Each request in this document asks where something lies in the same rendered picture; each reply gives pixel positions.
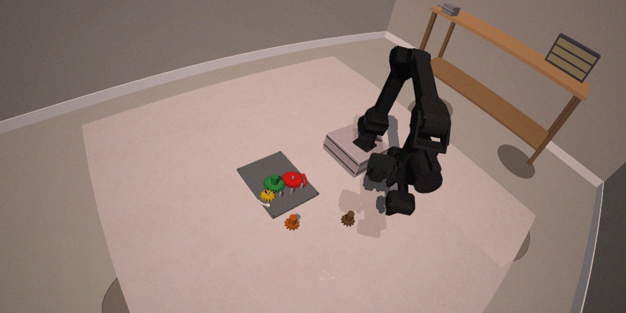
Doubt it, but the green gear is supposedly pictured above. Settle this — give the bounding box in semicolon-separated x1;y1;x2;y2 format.
263;174;285;193

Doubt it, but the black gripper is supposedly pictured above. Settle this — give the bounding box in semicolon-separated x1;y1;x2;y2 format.
386;146;415;216

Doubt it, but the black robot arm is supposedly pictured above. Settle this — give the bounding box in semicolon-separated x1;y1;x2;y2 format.
353;45;451;194

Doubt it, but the yellow gear with black stripe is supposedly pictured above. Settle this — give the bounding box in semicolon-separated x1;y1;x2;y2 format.
260;190;275;202

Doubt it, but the red gear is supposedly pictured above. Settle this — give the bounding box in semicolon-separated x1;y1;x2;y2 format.
282;171;303;189

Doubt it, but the orange gear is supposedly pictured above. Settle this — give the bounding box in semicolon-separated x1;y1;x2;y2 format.
284;214;299;231

